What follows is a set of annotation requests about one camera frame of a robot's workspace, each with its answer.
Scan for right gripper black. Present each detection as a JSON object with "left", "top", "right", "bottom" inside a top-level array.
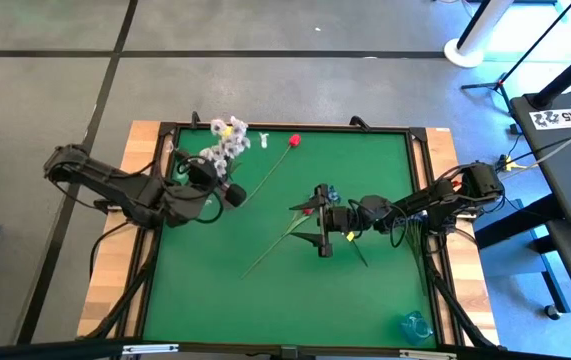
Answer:
[{"left": 288, "top": 182, "right": 366, "bottom": 259}]

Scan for red tulip with leaves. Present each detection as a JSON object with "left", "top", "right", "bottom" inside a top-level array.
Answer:
[{"left": 241, "top": 207, "right": 316, "bottom": 279}]

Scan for blue artificial flower bunch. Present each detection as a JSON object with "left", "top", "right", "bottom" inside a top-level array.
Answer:
[{"left": 327, "top": 185, "right": 369, "bottom": 268}]

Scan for teal translucent vase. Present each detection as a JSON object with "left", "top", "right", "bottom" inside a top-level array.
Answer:
[{"left": 399, "top": 310, "right": 435, "bottom": 346}]

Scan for red tulip with bare stem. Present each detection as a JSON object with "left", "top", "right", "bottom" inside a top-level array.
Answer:
[{"left": 241, "top": 133, "right": 302, "bottom": 207}]

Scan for green table mat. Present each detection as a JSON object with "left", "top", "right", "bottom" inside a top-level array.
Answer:
[{"left": 142, "top": 127, "right": 439, "bottom": 350}]

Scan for thin black tripod stand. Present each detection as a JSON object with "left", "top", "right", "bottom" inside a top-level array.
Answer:
[{"left": 460, "top": 0, "right": 571, "bottom": 114}]

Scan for white pillar with round base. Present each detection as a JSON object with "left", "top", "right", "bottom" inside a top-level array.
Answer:
[{"left": 443, "top": 0, "right": 516, "bottom": 69}]

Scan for black slanted pole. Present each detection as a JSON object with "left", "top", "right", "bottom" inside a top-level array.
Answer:
[{"left": 456, "top": 0, "right": 496, "bottom": 52}]

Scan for white printed paper label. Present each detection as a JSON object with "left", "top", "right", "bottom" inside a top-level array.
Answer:
[{"left": 528, "top": 107, "right": 571, "bottom": 131}]

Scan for dark grey desk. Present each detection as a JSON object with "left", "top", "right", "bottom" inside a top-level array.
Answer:
[{"left": 508, "top": 89, "right": 571, "bottom": 224}]

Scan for thick black beam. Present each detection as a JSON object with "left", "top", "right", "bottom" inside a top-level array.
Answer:
[{"left": 532, "top": 37, "right": 571, "bottom": 109}]

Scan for silver metal bracket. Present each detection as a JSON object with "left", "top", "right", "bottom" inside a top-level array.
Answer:
[
  {"left": 121, "top": 343, "right": 180, "bottom": 356},
  {"left": 398, "top": 349, "right": 459, "bottom": 360}
]

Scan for black floor cables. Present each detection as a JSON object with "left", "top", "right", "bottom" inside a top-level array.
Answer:
[{"left": 494, "top": 129, "right": 524, "bottom": 216}]

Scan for white cable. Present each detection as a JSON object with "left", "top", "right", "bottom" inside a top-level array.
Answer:
[{"left": 502, "top": 113, "right": 571, "bottom": 181}]

